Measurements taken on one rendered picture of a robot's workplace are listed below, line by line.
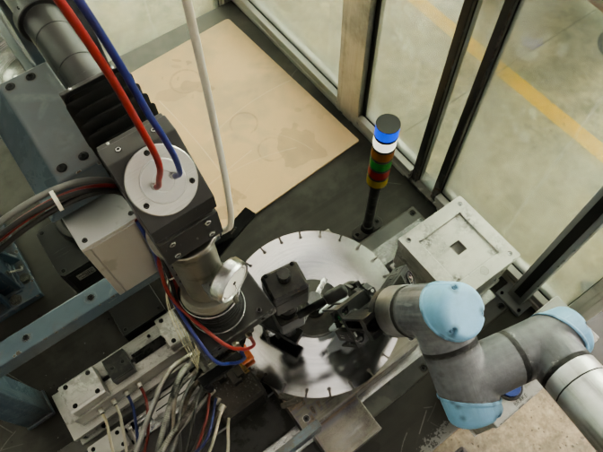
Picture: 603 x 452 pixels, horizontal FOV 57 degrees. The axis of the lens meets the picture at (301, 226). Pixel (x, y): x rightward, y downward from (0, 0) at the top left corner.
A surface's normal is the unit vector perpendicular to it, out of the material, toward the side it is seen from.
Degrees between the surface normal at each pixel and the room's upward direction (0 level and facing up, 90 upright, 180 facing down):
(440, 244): 0
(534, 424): 0
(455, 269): 0
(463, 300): 32
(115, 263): 90
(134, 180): 45
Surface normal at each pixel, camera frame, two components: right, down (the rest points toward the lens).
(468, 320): 0.43, -0.14
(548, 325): -0.18, -0.77
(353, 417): -0.01, -0.46
